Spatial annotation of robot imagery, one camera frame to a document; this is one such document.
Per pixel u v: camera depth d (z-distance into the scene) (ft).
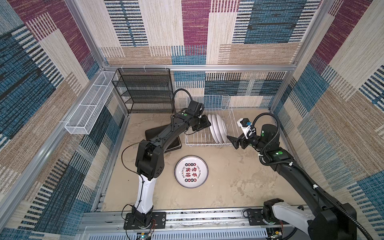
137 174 1.78
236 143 2.27
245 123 2.10
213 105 3.92
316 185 1.44
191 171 2.93
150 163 1.73
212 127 2.93
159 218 2.45
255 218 2.39
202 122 2.65
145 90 3.62
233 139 2.25
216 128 2.93
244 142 2.25
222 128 2.99
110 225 2.40
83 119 3.02
